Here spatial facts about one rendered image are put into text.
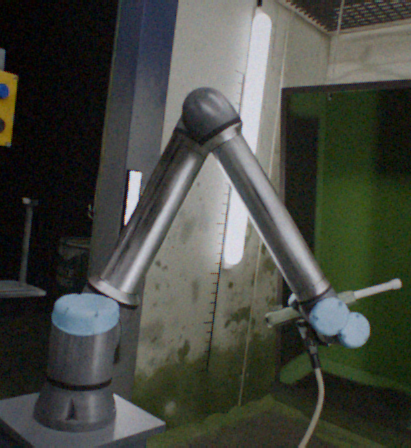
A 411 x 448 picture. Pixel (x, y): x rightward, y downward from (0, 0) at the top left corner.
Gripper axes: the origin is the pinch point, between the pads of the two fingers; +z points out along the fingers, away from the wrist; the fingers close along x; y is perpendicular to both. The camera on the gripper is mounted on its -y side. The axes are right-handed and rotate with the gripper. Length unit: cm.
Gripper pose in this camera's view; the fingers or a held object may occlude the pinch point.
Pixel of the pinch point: (303, 319)
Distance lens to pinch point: 169.3
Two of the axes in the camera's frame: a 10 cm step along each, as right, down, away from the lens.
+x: 9.5, -2.3, 1.9
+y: 2.6, 9.6, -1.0
